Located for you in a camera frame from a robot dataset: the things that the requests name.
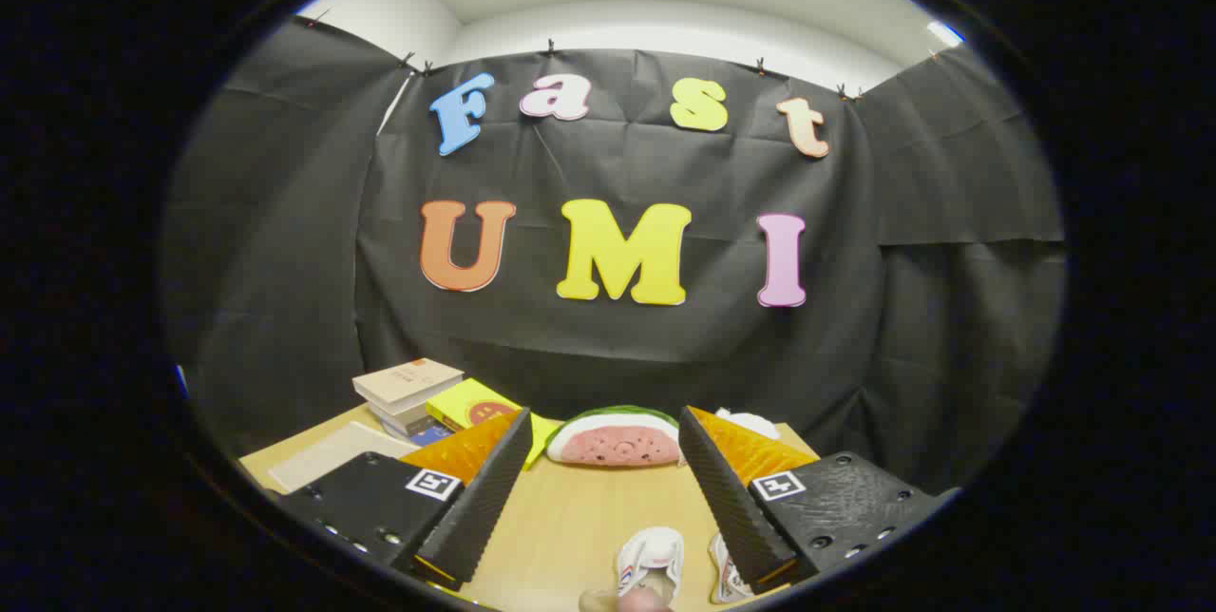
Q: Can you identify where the black backdrop cloth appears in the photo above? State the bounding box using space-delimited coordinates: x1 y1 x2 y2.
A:
161 18 1067 499

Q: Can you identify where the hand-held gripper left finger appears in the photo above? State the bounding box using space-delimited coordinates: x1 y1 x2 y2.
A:
275 408 535 592

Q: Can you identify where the white shoe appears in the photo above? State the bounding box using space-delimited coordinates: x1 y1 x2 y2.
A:
708 531 761 604
615 526 686 604

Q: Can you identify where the cream fabric storage box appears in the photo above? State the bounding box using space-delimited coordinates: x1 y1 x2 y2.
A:
269 421 421 495

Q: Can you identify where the yellow book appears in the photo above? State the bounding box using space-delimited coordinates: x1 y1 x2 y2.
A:
426 378 561 470

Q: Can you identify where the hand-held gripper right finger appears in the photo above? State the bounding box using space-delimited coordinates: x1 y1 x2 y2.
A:
677 406 960 596

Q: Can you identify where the grey book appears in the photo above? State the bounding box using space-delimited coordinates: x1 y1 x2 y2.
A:
369 398 440 438

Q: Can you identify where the watermelon slice plush toy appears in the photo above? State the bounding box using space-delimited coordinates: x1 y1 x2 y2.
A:
546 406 683 469

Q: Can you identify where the white plush toy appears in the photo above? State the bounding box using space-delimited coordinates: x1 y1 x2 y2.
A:
714 408 782 442

